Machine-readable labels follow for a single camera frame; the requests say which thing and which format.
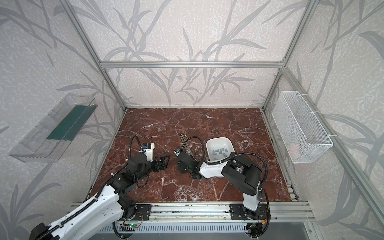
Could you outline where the grey staple strips pile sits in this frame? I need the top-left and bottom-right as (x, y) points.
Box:
(211, 148), (228, 159)

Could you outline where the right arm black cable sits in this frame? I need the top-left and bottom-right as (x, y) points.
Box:
(180, 136), (269, 193)

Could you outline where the green circuit board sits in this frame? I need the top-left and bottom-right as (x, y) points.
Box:
(121, 223), (142, 232)

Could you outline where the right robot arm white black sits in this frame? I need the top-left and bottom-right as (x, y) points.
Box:
(177, 152), (269, 212)

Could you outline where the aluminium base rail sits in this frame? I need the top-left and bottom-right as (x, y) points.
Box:
(133, 202), (316, 224)

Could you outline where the aluminium cage frame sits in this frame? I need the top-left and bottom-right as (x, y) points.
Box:
(59, 1), (384, 222)

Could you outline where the white wire mesh basket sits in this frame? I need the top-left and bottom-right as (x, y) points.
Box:
(272, 91), (333, 164)

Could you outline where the white plastic tray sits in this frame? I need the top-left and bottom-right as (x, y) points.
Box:
(206, 137), (235, 162)

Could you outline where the clear plastic wall bin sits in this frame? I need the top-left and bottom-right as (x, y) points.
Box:
(9, 94), (98, 163)

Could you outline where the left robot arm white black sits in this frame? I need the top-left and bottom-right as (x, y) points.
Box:
(29, 154), (170, 240)

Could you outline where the pink item in basket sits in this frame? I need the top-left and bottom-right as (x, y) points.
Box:
(288, 144), (301, 160)

